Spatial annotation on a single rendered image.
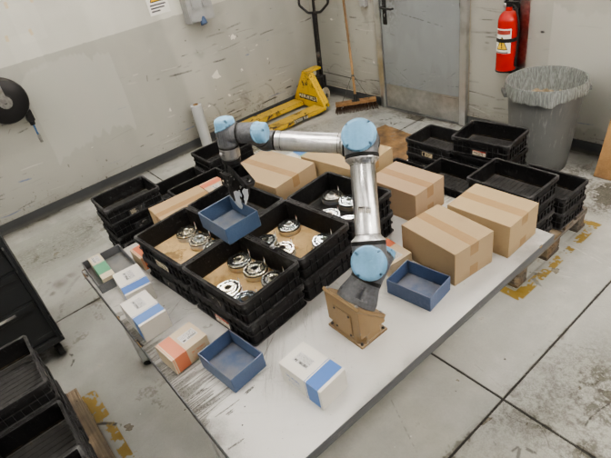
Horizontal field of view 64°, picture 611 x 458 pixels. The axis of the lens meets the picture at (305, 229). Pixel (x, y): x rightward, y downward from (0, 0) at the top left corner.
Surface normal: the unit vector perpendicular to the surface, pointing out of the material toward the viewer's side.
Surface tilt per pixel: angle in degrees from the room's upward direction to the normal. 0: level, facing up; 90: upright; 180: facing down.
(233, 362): 0
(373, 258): 61
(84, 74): 90
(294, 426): 0
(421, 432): 0
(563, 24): 90
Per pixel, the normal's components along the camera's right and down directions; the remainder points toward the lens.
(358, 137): -0.25, -0.15
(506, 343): -0.16, -0.81
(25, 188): 0.63, 0.35
